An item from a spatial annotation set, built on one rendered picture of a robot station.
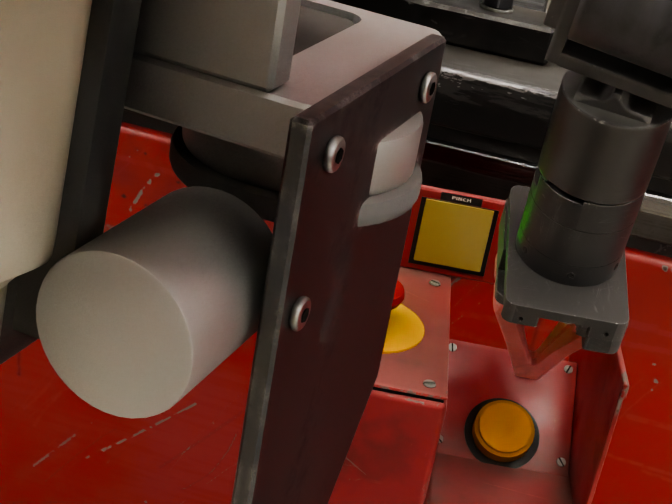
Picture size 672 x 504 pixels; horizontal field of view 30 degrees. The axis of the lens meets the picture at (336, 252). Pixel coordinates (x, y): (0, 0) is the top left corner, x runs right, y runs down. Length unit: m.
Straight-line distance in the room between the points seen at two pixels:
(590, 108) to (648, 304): 0.40
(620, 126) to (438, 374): 0.20
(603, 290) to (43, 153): 0.43
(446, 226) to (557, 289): 0.17
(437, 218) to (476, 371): 0.10
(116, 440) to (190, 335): 0.89
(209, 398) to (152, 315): 0.82
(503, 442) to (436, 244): 0.14
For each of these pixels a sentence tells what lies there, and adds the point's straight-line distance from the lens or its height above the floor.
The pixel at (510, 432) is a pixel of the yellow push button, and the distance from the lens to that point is 0.80.
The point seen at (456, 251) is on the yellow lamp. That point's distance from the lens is 0.83.
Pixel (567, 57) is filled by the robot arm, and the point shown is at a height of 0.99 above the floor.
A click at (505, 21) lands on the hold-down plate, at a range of 1.00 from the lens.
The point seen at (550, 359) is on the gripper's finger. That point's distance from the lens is 0.74.
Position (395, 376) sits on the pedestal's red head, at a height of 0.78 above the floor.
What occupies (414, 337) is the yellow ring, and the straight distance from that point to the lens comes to 0.76.
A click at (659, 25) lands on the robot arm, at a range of 0.58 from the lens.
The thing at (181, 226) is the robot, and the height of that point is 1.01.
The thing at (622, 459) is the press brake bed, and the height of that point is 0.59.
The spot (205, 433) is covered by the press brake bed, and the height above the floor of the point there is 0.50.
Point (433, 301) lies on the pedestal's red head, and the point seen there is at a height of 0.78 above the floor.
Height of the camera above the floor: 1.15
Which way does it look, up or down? 26 degrees down
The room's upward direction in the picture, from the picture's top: 10 degrees clockwise
